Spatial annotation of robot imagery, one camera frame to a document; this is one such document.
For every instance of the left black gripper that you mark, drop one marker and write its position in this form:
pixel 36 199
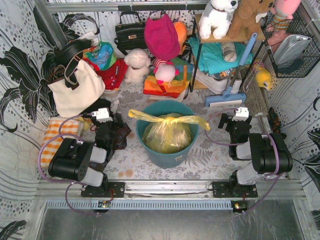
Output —
pixel 110 125

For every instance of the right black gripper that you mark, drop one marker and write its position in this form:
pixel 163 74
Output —
pixel 235 124

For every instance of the blue floor squeegee mop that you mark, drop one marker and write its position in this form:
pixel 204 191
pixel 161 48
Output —
pixel 236 99

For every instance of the teal plastic trash bin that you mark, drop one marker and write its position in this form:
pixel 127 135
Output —
pixel 172 158

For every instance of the yellow plastic trash bag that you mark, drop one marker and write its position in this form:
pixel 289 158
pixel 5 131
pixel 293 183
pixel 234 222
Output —
pixel 168 132

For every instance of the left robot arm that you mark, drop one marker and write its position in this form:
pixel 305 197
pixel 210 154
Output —
pixel 85 161

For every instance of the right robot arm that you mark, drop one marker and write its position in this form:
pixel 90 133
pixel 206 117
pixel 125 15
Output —
pixel 268 157

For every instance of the cream canvas tote bag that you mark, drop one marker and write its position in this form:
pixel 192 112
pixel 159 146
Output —
pixel 71 101

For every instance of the colorful tie-dye cloth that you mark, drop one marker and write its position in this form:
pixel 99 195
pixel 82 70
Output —
pixel 100 57

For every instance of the rainbow striped bag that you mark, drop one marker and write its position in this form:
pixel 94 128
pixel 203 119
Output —
pixel 176 86

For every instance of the magenta fabric bag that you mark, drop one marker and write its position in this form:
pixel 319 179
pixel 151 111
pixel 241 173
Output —
pixel 161 38

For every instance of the brown floral necktie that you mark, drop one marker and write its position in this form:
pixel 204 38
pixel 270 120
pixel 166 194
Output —
pixel 110 152

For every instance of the beige bristle broom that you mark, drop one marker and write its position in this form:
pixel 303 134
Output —
pixel 256 103

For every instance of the dark patterned cloth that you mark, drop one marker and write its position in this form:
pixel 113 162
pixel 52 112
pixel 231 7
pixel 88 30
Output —
pixel 274 122

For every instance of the orange checkered towel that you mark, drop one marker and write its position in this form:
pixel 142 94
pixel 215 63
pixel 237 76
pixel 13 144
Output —
pixel 72 126

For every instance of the red cloth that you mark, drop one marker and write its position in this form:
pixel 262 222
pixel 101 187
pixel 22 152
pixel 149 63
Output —
pixel 113 76

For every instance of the yellow plush duck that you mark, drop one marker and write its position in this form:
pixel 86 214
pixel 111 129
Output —
pixel 262 75

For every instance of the white storage box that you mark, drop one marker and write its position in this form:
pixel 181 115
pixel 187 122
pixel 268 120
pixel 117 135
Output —
pixel 218 86

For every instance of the teal folded cloth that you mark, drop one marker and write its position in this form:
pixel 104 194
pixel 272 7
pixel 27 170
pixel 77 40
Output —
pixel 211 59

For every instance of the cream plush lamb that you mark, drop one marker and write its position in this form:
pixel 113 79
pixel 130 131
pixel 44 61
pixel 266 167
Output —
pixel 138 63

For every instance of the grey patterned sock roll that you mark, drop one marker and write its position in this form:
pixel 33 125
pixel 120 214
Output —
pixel 229 53

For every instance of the pink white plush doll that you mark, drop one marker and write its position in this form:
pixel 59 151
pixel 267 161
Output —
pixel 164 71

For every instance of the black wide-brim hat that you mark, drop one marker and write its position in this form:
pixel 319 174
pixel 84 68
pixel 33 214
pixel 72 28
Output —
pixel 64 55

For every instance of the silver foil pouch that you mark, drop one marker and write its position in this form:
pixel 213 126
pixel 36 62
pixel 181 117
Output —
pixel 291 48

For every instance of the black leather handbag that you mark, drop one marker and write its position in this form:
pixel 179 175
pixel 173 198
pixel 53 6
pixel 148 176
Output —
pixel 130 36

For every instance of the brown teddy bear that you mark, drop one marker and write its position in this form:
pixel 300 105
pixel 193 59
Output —
pixel 248 16

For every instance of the white husky plush dog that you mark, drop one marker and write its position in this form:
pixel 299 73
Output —
pixel 216 18

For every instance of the orange plush toy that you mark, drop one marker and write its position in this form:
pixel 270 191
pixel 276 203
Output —
pixel 181 31

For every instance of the pink plush toy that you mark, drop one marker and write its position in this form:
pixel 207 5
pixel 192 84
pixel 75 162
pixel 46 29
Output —
pixel 282 11

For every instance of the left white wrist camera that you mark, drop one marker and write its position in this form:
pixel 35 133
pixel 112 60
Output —
pixel 102 115

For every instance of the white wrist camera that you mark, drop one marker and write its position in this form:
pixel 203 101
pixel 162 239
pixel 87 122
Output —
pixel 102 115
pixel 241 114

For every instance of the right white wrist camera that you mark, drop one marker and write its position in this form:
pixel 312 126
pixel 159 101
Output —
pixel 241 114

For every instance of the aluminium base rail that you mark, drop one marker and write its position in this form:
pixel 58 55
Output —
pixel 284 189

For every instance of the black wire basket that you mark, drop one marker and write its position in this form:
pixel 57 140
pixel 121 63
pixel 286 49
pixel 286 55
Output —
pixel 304 64

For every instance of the wooden shelf with black frame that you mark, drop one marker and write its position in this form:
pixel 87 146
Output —
pixel 241 37

